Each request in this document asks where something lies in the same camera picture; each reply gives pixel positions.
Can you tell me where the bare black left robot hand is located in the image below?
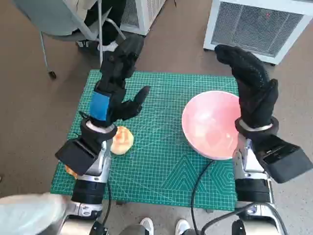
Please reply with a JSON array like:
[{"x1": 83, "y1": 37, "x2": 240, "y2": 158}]
[{"x1": 88, "y1": 34, "x2": 151, "y2": 128}]

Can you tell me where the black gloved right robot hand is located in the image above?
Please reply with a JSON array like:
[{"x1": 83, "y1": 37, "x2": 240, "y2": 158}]
[{"x1": 214, "y1": 44, "x2": 279, "y2": 129}]

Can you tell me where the pink bowl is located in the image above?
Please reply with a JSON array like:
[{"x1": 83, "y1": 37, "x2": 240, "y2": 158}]
[{"x1": 181, "y1": 90, "x2": 242, "y2": 161}]

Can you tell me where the round toy bread bun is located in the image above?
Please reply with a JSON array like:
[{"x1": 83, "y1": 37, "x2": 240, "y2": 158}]
[
  {"x1": 110, "y1": 126, "x2": 134, "y2": 156},
  {"x1": 64, "y1": 164, "x2": 79, "y2": 177}
]

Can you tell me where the large white mesh cabinet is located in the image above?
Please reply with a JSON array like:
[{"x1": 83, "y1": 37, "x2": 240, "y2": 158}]
[{"x1": 203, "y1": 0, "x2": 313, "y2": 67}]

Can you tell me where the green cutting mat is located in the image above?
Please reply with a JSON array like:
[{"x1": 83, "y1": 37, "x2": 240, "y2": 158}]
[{"x1": 50, "y1": 70, "x2": 242, "y2": 212}]

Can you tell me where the person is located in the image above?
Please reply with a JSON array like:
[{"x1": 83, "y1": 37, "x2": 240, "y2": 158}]
[
  {"x1": 73, "y1": 0, "x2": 128, "y2": 53},
  {"x1": 0, "y1": 192, "x2": 68, "y2": 235}
]

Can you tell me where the small white mesh cabinet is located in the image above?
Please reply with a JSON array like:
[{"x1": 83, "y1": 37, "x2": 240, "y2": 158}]
[{"x1": 119, "y1": 0, "x2": 169, "y2": 36}]

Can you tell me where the grey chair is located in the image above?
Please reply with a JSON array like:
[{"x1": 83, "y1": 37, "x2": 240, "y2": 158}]
[{"x1": 12, "y1": 0, "x2": 128, "y2": 80}]

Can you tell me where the white shoe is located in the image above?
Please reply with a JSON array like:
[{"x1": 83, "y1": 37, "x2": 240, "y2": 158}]
[
  {"x1": 175, "y1": 219, "x2": 191, "y2": 235},
  {"x1": 139, "y1": 217, "x2": 155, "y2": 235}
]

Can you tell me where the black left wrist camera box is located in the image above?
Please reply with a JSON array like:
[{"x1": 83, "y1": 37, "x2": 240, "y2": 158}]
[{"x1": 55, "y1": 139, "x2": 98, "y2": 176}]

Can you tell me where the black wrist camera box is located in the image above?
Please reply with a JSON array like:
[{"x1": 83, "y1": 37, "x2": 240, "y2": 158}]
[
  {"x1": 254, "y1": 134, "x2": 313, "y2": 184},
  {"x1": 55, "y1": 139, "x2": 98, "y2": 176}
]

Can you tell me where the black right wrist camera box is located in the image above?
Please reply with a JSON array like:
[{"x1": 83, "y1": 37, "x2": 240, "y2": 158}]
[{"x1": 254, "y1": 134, "x2": 313, "y2": 184}]

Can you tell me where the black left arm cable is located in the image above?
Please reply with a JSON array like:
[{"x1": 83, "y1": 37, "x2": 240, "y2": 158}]
[{"x1": 101, "y1": 181, "x2": 112, "y2": 228}]

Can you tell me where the long black robot cable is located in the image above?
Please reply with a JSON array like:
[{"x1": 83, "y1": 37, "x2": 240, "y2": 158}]
[{"x1": 190, "y1": 160, "x2": 247, "y2": 235}]

